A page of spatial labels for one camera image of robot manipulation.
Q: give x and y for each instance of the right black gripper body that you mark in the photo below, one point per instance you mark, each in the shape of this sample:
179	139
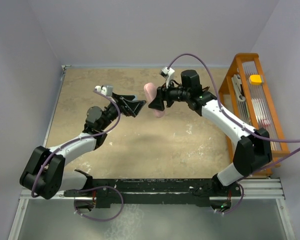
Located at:
176	94

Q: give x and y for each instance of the orange wooden shelf rack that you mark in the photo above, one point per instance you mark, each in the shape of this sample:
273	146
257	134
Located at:
259	103

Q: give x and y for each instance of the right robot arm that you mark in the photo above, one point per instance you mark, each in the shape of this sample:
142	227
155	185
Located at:
252	149

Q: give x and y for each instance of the pink glasses case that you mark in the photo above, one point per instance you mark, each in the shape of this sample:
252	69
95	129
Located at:
150	91

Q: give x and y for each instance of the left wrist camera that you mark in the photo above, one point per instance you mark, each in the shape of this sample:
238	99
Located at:
105	90

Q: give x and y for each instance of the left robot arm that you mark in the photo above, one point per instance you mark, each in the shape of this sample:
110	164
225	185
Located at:
44	173

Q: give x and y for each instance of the white stapler tool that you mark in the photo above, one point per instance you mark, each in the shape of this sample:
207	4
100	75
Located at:
238	88

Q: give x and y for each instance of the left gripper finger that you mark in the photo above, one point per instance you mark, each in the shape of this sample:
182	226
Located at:
131	108
117	97

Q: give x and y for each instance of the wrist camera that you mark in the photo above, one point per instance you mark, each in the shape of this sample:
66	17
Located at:
105	90
168	74

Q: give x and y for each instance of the brown sunglasses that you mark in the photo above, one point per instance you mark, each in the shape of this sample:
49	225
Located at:
205	89

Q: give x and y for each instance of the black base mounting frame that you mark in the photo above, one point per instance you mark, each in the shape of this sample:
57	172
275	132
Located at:
201	192

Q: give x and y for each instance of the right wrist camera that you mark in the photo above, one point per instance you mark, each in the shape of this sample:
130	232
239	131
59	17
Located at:
168	74

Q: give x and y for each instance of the yellow tape measure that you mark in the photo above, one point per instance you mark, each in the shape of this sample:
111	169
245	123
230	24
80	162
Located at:
256	79

